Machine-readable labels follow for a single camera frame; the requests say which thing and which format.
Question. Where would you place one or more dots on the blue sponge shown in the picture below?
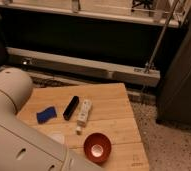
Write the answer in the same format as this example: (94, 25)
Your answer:
(46, 115)

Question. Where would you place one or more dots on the black rectangular block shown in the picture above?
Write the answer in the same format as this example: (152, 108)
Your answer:
(71, 108)

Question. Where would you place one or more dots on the grey metal rail beam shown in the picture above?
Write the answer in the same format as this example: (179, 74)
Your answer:
(129, 74)

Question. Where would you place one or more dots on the metal pole stand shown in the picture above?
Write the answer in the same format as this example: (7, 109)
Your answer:
(148, 65)

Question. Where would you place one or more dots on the red bowl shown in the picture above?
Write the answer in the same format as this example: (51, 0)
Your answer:
(97, 148)

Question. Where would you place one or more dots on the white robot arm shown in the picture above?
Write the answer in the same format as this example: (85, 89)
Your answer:
(23, 148)

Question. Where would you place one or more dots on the white remote controller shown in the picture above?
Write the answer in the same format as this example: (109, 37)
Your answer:
(83, 115)

